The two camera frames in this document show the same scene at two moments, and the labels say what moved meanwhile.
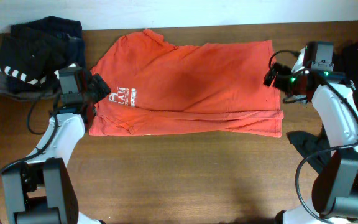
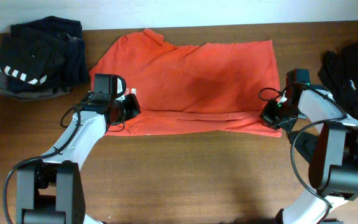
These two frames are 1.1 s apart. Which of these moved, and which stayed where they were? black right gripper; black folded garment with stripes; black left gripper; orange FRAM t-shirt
Moved: black left gripper; black right gripper
Stayed: black folded garment with stripes; orange FRAM t-shirt
